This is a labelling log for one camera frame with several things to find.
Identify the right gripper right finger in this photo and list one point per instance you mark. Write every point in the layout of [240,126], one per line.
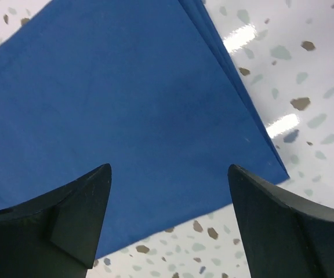
[283,234]

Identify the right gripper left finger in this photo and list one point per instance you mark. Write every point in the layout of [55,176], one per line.
[56,234]

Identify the blue surgical cloth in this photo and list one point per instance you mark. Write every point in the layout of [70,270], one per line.
[145,86]

